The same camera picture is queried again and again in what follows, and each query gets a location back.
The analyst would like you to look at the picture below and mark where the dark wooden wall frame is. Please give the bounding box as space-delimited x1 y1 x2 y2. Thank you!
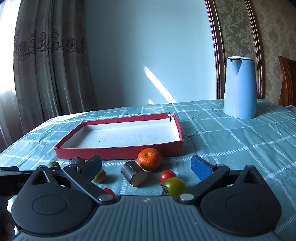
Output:
204 0 264 100

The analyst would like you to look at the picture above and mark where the teal checked tablecloth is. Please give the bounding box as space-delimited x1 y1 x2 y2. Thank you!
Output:
0 98 296 241

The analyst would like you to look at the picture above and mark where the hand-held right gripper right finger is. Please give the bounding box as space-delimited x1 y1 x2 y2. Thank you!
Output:
177 155 266 205

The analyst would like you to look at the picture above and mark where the red cardboard box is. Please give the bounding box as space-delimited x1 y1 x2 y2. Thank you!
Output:
54 112 184 160

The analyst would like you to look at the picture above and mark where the wooden chair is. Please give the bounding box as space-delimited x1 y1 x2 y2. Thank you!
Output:
277 56 296 107

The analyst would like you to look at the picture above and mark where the patterned brown curtain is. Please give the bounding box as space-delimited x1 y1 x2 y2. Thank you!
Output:
0 0 97 150

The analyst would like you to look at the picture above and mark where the orange tangerine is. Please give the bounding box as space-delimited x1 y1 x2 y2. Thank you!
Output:
137 148 162 171

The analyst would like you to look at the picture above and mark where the light blue kettle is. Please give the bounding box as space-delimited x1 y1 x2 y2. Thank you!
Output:
223 56 258 119

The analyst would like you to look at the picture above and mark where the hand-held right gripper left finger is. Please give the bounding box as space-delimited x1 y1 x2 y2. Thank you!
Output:
30 156 116 205

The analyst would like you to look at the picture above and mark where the person's left hand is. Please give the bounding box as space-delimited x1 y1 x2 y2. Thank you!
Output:
0 197 16 236

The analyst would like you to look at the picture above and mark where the large green-yellow tomato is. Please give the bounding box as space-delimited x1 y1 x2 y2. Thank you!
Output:
161 177 186 198

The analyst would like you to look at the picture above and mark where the small beige knobby potato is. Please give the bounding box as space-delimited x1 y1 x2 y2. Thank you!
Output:
92 169 106 184

